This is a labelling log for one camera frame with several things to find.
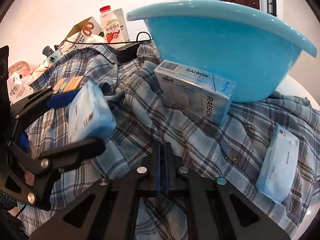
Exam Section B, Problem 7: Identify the pen holder cup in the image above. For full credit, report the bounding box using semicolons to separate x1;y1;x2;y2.
42;46;63;67

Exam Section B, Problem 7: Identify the light blue tissue pack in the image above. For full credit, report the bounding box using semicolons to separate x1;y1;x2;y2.
255;124;299;204

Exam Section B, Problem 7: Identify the blue plaid shirt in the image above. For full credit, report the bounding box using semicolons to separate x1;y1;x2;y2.
20;43;319;236

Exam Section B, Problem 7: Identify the blue wet wipes pack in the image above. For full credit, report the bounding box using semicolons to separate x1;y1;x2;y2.
68;80;116;142

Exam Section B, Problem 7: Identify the person's hand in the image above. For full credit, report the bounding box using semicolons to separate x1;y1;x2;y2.
24;170;35;186

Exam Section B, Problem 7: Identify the tall white carton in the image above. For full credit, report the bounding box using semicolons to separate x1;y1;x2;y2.
113;8;130;42

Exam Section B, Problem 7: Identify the black cable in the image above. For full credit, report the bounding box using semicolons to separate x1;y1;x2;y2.
58;31;153;47

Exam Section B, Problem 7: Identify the open cardboard box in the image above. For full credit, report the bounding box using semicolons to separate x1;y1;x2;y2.
59;17;102;54

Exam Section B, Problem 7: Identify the white round container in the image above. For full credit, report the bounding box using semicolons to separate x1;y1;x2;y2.
85;35;107;44

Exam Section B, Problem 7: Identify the black power adapter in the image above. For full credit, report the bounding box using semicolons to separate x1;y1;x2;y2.
114;42;140;63

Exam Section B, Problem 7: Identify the strawberry milk bottle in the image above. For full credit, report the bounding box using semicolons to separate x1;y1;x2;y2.
100;5;125;48

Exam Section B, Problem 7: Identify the blue plastic basin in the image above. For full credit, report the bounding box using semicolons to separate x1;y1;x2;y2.
126;0;317;102

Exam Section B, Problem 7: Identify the orange blue small box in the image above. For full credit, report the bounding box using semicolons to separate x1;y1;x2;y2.
53;76;83;93

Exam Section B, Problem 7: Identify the blue Raison cigarette box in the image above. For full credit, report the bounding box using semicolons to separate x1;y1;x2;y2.
154;60;236;126

